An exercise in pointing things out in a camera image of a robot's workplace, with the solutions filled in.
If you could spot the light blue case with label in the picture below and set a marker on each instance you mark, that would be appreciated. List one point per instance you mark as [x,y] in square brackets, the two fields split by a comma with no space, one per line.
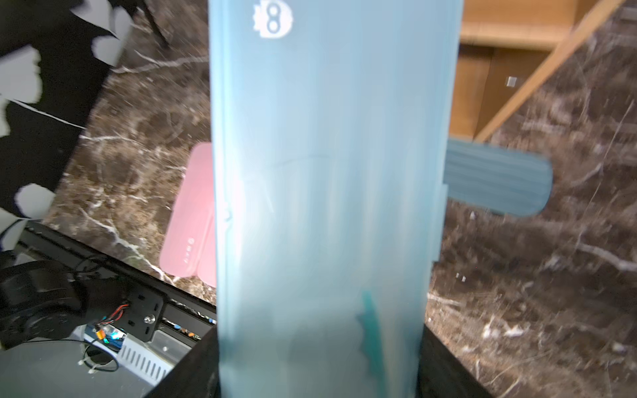
[329,127]

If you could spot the right pink pencil case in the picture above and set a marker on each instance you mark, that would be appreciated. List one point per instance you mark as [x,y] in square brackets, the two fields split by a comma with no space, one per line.
[207,265]

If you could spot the left pink pencil case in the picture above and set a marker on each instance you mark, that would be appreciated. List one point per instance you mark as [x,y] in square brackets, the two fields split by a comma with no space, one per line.
[193,208]

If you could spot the wooden three-tier shelf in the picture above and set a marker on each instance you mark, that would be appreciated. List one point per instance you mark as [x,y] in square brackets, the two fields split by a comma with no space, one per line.
[508,49]

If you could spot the pink pencil case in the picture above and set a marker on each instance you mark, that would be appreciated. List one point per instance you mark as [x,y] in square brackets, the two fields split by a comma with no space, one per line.
[193,208]
[207,265]

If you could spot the white perforated cable duct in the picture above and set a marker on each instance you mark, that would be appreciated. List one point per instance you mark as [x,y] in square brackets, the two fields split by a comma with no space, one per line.
[150,362]

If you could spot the small circuit board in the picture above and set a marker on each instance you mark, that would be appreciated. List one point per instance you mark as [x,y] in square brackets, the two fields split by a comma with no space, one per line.
[107,335]

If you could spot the light blue ribbed pencil case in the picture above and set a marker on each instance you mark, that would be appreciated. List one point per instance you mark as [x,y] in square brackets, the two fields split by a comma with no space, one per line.
[504,181]

